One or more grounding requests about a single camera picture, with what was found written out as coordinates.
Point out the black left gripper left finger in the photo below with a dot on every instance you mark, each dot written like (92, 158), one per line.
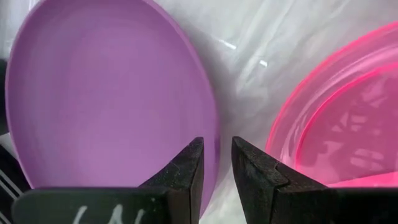
(102, 207)

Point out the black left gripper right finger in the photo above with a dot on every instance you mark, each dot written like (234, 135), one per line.
(311, 207)

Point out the translucent pink plate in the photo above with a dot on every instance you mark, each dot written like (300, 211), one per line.
(348, 124)

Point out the purple plate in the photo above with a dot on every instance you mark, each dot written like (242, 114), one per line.
(109, 93)

